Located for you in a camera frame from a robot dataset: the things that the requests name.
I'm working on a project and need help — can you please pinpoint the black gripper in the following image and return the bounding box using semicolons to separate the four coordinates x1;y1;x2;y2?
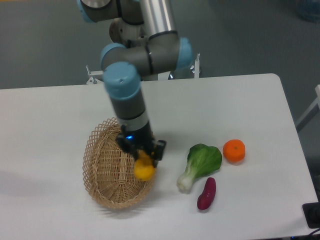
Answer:
116;121;167;168

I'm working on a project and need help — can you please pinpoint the yellow mango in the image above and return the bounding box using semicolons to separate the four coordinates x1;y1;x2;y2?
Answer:
133;150;156;181

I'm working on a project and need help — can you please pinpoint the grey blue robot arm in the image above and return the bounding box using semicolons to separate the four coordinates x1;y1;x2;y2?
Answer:
77;0;193;167

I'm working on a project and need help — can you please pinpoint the woven wicker basket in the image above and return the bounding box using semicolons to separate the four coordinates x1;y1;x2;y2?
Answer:
82;117;156;210

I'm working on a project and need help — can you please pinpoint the blue basket in corner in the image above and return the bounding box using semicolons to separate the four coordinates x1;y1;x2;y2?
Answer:
295;0;320;23

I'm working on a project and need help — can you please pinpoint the green bok choy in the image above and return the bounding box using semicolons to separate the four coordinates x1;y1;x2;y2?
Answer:
176;143;222;193

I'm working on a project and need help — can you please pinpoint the purple sweet potato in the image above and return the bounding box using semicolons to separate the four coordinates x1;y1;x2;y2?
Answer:
197;177;217;211

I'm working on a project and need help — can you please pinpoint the orange tangerine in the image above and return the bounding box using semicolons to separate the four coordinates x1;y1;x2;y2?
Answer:
222;139;246;163

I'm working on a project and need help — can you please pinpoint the black device at edge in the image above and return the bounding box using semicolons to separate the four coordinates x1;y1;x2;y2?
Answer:
302;202;320;229

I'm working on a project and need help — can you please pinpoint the white table leg frame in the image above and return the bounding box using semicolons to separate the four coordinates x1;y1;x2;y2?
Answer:
295;84;320;133

